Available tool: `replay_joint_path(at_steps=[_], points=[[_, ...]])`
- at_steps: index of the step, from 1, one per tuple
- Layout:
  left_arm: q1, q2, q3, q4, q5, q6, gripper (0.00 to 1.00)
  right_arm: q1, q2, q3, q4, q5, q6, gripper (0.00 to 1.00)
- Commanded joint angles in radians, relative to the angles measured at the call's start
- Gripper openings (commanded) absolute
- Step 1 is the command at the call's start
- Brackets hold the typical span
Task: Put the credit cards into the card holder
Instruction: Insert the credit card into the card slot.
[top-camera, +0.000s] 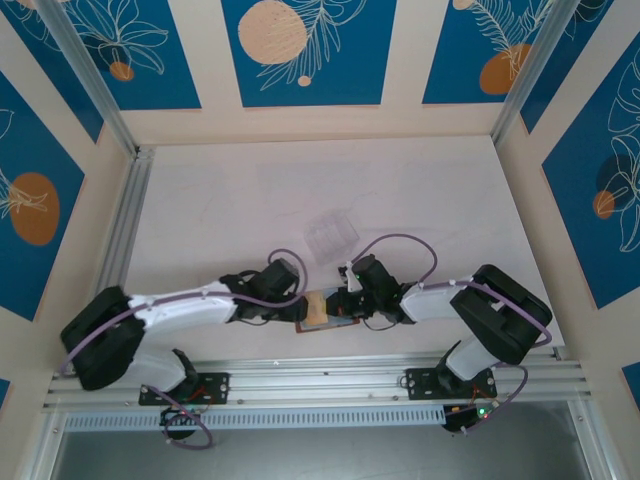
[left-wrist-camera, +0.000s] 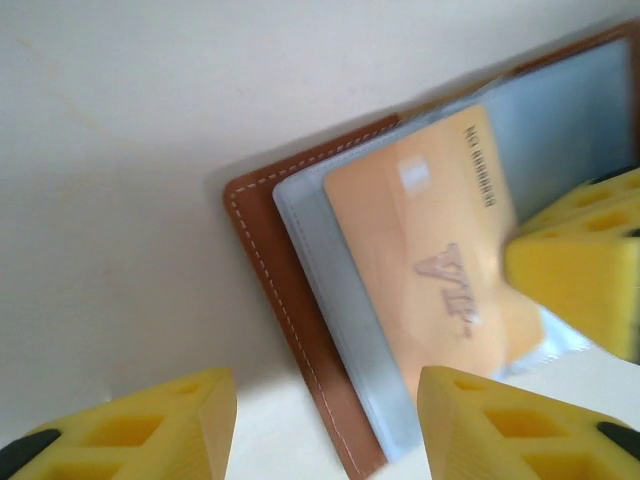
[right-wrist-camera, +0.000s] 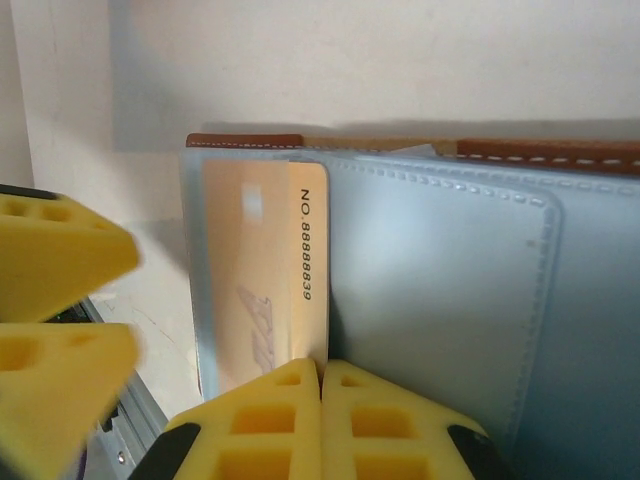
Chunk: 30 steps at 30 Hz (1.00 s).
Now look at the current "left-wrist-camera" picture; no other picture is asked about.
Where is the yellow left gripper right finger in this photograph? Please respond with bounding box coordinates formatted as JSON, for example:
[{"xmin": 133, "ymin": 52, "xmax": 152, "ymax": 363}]
[{"xmin": 417, "ymin": 364, "xmax": 640, "ymax": 480}]

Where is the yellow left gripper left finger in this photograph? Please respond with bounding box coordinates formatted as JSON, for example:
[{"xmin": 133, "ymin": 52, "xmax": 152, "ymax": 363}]
[{"xmin": 0, "ymin": 368, "xmax": 239, "ymax": 480}]

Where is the gold VIP credit card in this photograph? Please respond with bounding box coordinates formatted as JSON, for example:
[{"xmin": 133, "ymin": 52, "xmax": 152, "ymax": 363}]
[{"xmin": 322, "ymin": 103, "xmax": 546, "ymax": 401}]

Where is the brown leather card holder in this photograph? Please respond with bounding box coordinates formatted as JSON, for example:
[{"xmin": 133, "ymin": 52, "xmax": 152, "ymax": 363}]
[{"xmin": 223, "ymin": 19, "xmax": 640, "ymax": 476}]

